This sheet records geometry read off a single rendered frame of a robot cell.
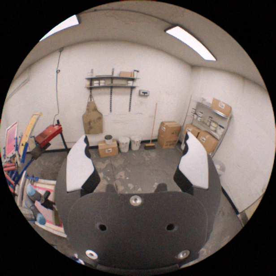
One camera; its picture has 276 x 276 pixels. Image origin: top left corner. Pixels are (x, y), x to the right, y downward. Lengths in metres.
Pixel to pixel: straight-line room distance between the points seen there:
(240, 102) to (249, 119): 0.46
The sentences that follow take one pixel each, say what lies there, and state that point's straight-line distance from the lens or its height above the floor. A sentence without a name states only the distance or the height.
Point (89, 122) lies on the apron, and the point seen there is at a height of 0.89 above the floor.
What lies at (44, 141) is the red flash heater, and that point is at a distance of 1.70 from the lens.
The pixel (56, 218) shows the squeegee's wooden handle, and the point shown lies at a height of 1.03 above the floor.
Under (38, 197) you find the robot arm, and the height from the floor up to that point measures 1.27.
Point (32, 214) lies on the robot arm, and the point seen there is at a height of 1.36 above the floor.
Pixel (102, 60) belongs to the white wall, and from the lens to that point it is 2.26.
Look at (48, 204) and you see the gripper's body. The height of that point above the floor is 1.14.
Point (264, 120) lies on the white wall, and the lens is 2.70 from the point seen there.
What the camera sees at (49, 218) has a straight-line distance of 1.07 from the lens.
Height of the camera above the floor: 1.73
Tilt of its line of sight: 32 degrees down
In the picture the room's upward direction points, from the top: 8 degrees clockwise
